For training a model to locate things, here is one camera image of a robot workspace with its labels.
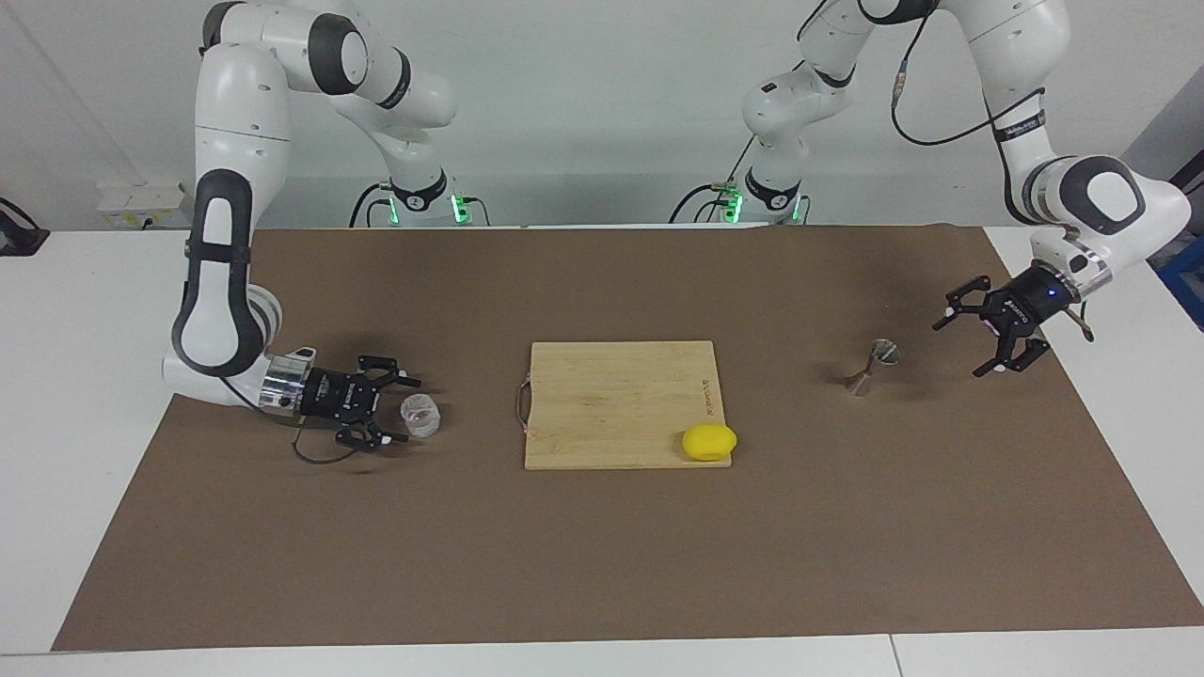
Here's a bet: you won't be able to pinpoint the black clamp mount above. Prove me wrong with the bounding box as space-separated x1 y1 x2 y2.
0 197 50 257

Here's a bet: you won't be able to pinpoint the black right base cables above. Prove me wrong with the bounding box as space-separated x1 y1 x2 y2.
348 181 394 229

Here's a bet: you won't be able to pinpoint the wooden cutting board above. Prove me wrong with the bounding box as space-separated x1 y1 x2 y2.
515 340 733 471

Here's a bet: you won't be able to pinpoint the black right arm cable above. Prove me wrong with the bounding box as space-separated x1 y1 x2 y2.
240 376 368 467

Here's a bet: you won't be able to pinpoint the yellow lemon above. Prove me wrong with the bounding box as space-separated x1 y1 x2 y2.
682 423 738 463

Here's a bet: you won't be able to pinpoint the black base cables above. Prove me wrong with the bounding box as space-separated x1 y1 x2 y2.
348 181 394 229
668 141 761 227

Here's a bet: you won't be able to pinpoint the metal double jigger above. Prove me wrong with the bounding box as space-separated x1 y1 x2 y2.
844 339 902 397

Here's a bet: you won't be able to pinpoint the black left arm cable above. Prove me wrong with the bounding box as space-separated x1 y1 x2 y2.
798 0 1097 341

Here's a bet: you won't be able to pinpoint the white wall socket box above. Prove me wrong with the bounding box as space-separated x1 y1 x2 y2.
99 181 189 229

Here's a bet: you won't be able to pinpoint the black left base cables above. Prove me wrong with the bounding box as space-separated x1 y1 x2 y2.
668 141 761 227

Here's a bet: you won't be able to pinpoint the brown table mat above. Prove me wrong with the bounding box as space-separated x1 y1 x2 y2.
52 224 1204 652

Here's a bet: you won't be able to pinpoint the small clear glass cup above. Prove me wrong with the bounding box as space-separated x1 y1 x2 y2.
400 394 443 438

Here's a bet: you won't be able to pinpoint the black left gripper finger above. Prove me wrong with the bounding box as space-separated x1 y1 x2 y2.
972 331 1052 379
933 276 996 332

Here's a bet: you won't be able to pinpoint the blue box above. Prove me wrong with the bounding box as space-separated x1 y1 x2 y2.
1157 254 1204 332

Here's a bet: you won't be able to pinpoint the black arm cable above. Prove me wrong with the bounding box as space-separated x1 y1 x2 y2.
798 0 1097 341
240 376 368 467

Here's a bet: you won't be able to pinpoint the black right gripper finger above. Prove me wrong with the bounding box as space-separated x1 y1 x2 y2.
356 355 422 389
336 420 411 452

